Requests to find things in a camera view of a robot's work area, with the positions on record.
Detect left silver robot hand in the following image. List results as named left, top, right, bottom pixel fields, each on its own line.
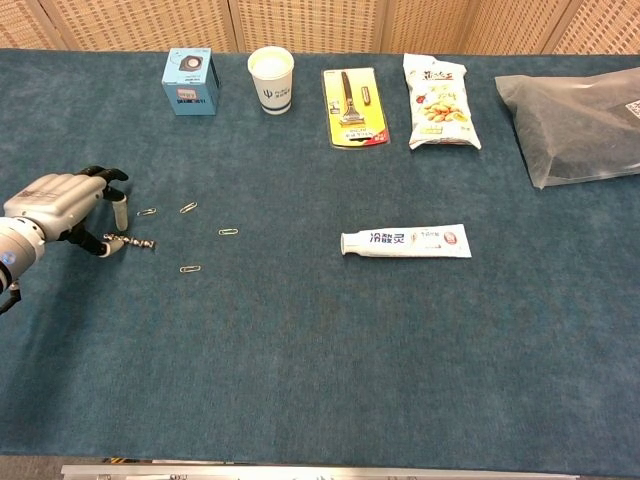
left=3, top=166, right=130, bottom=258

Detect metal bead chain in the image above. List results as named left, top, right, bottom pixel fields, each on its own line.
left=103, top=232, right=158, bottom=251

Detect blue speaker box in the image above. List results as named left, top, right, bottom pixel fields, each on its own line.
left=160, top=47, right=221, bottom=117

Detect white paper cup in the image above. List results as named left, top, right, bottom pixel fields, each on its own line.
left=246, top=45, right=295, bottom=116

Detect teal felt table cloth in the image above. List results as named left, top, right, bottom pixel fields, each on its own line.
left=0, top=48, right=640, bottom=472

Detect wicker folding screen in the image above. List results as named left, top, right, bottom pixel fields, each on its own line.
left=0, top=0, right=640, bottom=56

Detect yellow razor blister pack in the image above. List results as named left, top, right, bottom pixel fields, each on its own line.
left=321, top=67, right=392, bottom=149

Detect white toothpaste tube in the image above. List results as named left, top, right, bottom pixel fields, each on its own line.
left=340, top=223, right=473, bottom=260

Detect white peanut snack bag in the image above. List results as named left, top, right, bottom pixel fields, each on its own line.
left=402, top=52, right=483, bottom=151

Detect grey translucent plastic bag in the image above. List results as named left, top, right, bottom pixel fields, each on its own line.
left=494, top=66, right=640, bottom=190

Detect aluminium table edge rail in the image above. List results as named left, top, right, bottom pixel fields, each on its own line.
left=60, top=463, right=581, bottom=480

